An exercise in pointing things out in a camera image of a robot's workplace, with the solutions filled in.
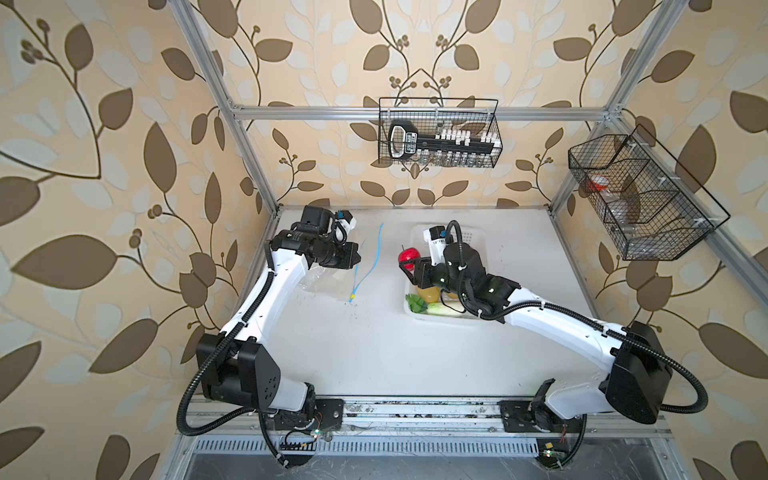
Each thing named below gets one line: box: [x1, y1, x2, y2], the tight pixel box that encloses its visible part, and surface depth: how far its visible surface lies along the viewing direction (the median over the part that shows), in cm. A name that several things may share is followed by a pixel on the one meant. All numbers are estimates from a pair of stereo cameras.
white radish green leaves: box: [405, 293, 460, 316], surface depth 89 cm
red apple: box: [398, 247, 421, 272], surface depth 77 cm
